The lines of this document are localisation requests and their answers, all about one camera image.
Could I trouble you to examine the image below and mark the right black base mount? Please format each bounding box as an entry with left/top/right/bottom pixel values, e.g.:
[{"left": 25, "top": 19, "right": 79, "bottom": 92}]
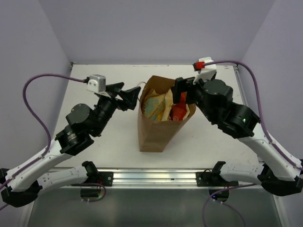
[{"left": 196, "top": 171, "right": 214, "bottom": 187}]

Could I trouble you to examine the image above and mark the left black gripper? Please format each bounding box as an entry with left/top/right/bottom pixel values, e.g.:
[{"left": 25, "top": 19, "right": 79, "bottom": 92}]
[{"left": 91, "top": 81, "right": 141, "bottom": 136}]

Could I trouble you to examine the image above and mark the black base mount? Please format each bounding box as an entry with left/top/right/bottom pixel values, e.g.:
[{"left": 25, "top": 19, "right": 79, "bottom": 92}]
[
  {"left": 97, "top": 171, "right": 114, "bottom": 187},
  {"left": 196, "top": 171, "right": 214, "bottom": 187}
]

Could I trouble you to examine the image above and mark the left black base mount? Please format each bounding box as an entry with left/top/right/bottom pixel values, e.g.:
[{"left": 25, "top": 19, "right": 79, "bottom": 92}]
[{"left": 97, "top": 171, "right": 114, "bottom": 187}]

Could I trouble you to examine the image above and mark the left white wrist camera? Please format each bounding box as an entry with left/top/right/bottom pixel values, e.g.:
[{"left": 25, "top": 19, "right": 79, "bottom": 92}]
[{"left": 84, "top": 74, "right": 109, "bottom": 96}]

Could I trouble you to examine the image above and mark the red snack bag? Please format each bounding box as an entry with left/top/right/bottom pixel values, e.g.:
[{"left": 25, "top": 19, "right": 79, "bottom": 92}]
[{"left": 169, "top": 92, "right": 190, "bottom": 121}]

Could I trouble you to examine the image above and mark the purple cable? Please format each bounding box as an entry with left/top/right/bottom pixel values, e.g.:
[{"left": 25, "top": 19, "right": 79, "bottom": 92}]
[
  {"left": 0, "top": 74, "right": 89, "bottom": 211},
  {"left": 203, "top": 60, "right": 303, "bottom": 227}
]

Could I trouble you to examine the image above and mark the orange snack bag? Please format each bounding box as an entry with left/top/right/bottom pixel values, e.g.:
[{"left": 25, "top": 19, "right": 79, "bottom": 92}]
[{"left": 157, "top": 106, "right": 171, "bottom": 121}]

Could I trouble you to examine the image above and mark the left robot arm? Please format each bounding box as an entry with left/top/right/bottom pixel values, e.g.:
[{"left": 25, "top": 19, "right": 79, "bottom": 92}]
[{"left": 0, "top": 82, "right": 141, "bottom": 208}]

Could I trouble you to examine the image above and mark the brown paper bag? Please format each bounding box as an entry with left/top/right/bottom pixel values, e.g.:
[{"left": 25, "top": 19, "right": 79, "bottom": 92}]
[{"left": 138, "top": 76, "right": 196, "bottom": 152}]

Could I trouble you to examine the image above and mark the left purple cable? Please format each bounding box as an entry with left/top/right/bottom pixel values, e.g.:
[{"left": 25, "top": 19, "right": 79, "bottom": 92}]
[{"left": 0, "top": 74, "right": 89, "bottom": 211}]

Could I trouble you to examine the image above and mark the aluminium rail frame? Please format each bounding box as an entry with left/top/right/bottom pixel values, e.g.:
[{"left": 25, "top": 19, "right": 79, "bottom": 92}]
[{"left": 23, "top": 61, "right": 292, "bottom": 227}]

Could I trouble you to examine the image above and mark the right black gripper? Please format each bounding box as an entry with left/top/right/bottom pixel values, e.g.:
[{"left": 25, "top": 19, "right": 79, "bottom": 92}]
[{"left": 170, "top": 74, "right": 216, "bottom": 122}]

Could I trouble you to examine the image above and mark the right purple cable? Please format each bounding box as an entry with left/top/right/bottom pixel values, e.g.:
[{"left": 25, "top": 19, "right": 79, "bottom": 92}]
[{"left": 203, "top": 60, "right": 303, "bottom": 227}]

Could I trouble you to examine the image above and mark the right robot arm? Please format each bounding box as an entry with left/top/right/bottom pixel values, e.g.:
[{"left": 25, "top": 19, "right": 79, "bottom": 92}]
[{"left": 171, "top": 77, "right": 303, "bottom": 196}]

